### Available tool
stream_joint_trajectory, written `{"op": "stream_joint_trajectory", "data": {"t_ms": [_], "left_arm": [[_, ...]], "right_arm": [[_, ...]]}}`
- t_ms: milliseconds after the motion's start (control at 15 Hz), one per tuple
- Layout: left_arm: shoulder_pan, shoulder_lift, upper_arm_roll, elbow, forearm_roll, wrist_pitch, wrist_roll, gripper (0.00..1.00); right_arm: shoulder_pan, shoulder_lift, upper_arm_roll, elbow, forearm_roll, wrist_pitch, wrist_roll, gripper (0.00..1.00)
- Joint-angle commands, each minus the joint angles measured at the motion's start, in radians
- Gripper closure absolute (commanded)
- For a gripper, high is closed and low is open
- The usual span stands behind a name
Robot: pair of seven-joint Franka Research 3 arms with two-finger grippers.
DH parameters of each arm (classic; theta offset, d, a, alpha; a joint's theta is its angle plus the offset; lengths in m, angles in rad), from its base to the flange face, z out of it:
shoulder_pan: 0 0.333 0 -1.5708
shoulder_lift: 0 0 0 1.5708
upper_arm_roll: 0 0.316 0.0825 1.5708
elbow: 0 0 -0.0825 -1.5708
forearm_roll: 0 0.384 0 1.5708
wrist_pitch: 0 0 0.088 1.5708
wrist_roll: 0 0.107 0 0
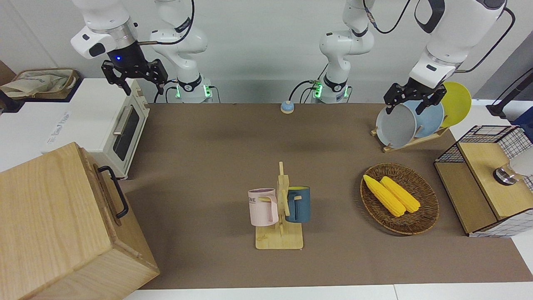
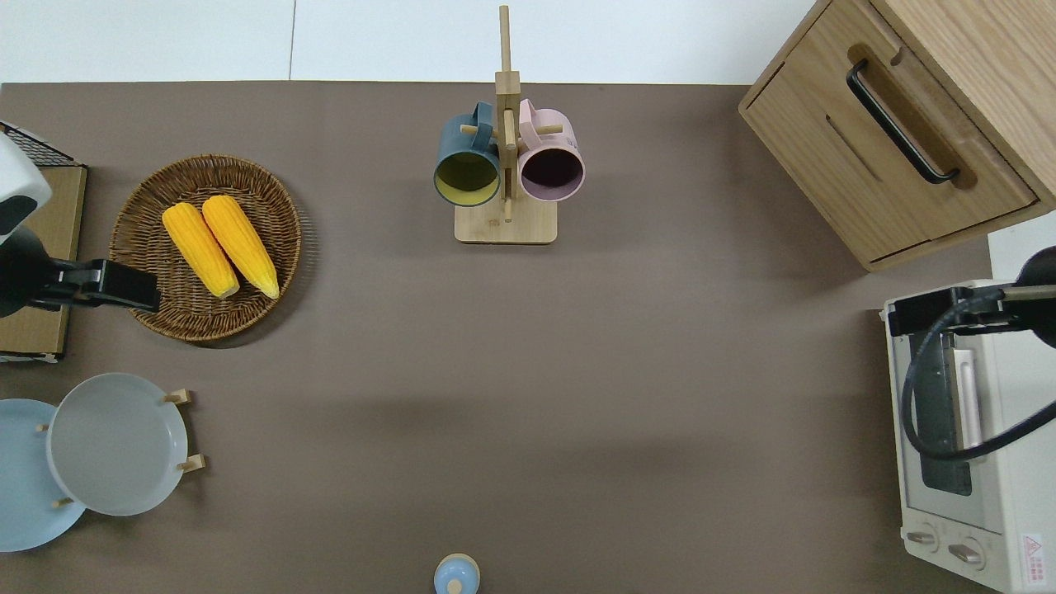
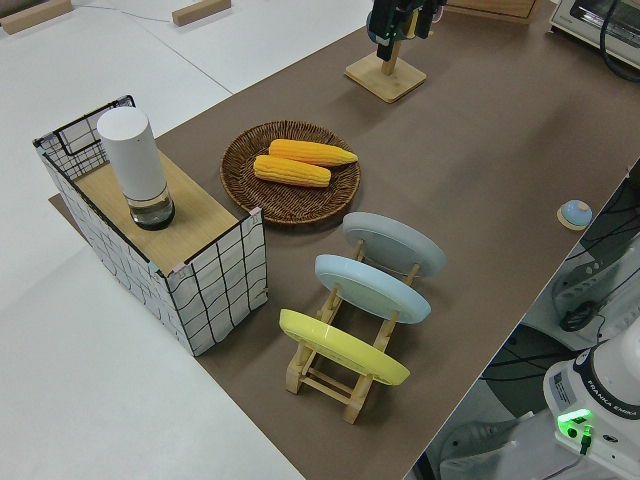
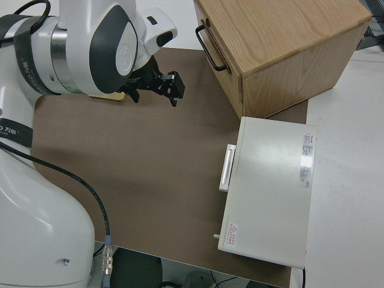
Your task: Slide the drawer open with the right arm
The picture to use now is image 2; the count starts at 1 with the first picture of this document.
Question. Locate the dark teal mug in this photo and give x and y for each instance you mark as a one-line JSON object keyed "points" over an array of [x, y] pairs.
{"points": [[460, 140]]}

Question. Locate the yellow corn cob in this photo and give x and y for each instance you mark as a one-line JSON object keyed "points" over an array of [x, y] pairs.
{"points": [[198, 247], [241, 243]]}

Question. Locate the silver oven knob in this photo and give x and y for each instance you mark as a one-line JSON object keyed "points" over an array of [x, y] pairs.
{"points": [[921, 538], [964, 553]]}

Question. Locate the pink mug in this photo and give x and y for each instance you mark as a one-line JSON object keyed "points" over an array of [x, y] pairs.
{"points": [[563, 136]]}

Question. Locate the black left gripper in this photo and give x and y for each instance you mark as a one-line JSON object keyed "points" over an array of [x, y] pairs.
{"points": [[128, 287]]}

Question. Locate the wooden plate rack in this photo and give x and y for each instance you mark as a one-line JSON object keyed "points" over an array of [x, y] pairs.
{"points": [[183, 397]]}

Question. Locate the blue shaker wooden knob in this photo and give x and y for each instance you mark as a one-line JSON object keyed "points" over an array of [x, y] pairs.
{"points": [[456, 575]]}

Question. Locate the light blue plate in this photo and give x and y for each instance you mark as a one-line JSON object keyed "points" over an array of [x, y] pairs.
{"points": [[21, 487]]}

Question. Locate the white toaster oven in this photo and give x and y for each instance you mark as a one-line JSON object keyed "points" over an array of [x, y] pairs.
{"points": [[1015, 462]]}

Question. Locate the brown wicker basket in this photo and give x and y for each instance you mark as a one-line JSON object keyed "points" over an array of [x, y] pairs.
{"points": [[165, 313]]}

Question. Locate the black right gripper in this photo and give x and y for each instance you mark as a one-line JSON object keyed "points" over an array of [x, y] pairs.
{"points": [[924, 312]]}

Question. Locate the wooden board with rack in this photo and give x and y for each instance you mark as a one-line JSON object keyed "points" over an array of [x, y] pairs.
{"points": [[41, 330]]}

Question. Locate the wooden mug tree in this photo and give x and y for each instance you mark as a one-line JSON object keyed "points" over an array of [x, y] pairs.
{"points": [[507, 231]]}

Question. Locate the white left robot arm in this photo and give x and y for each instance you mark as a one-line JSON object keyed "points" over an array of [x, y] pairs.
{"points": [[21, 272]]}

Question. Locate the grey plate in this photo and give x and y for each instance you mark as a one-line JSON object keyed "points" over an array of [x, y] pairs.
{"points": [[115, 445]]}

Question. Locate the wooden cabinet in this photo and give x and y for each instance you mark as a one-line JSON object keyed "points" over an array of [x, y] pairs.
{"points": [[990, 66]]}

